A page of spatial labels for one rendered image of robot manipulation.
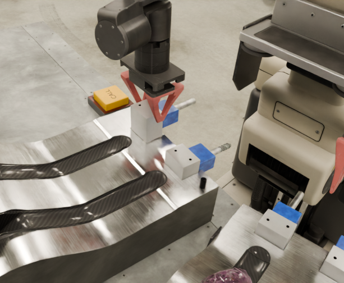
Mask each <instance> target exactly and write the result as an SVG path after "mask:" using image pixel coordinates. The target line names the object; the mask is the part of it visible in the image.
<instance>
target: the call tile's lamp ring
mask: <svg viewBox="0 0 344 283"><path fill-rule="evenodd" d="M88 97H89V99H90V100H91V101H92V102H93V103H94V104H95V105H96V106H97V107H98V108H99V109H100V110H101V111H102V112H103V113H104V114H106V113H110V112H113V111H116V110H118V109H121V108H125V107H128V106H130V105H132V104H134V103H133V102H132V101H131V100H130V99H129V102H130V103H129V104H126V105H124V106H120V107H117V108H114V109H111V110H109V111H105V110H104V109H103V108H102V107H101V106H100V105H99V104H98V103H97V102H96V101H95V100H94V99H93V98H92V97H94V95H91V96H88Z"/></svg>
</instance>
